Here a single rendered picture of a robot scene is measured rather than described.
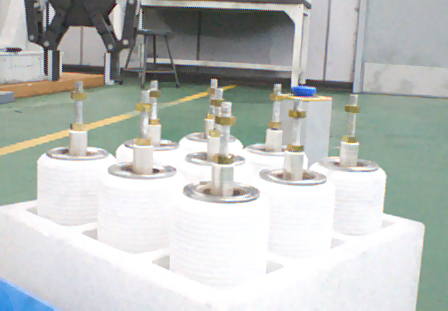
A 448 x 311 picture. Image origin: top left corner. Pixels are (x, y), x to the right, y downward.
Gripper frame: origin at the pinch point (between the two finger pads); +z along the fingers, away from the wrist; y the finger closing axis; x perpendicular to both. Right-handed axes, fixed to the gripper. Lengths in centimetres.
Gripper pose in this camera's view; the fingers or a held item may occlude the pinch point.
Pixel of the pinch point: (81, 72)
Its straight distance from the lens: 76.9
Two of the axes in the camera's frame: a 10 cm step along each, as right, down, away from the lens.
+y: -9.9, -0.7, 0.9
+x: -1.0, 1.5, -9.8
